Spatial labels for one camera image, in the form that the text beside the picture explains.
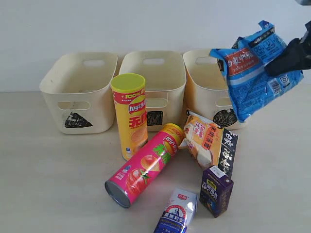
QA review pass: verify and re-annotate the blue noodle packet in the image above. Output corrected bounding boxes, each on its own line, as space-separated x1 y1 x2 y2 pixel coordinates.
209 20 304 123

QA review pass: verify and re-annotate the orange noodle packet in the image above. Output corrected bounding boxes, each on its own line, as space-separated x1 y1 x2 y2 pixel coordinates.
179 110 239 177

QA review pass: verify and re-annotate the yellow Lays chips can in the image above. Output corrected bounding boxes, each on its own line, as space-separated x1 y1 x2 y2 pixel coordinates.
110 73 148 161

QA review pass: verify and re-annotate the pink Lays chips can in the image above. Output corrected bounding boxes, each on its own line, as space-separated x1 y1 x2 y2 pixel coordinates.
104 123 184 208

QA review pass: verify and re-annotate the cream bin with circle mark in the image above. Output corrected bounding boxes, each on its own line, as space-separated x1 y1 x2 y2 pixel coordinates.
183 49 247 130

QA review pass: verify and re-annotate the cream bin with square mark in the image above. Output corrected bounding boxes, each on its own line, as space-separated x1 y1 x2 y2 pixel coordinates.
119 50 187 132

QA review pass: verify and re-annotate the purple drink carton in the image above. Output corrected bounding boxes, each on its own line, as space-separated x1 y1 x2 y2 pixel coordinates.
199 166 234 217

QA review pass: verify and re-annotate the white blue milk pouch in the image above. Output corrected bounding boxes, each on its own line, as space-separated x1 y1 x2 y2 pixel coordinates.
154 188 198 233

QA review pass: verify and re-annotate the cream bin with triangle mark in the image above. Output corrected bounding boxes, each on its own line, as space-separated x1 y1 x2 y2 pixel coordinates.
39 52 118 134

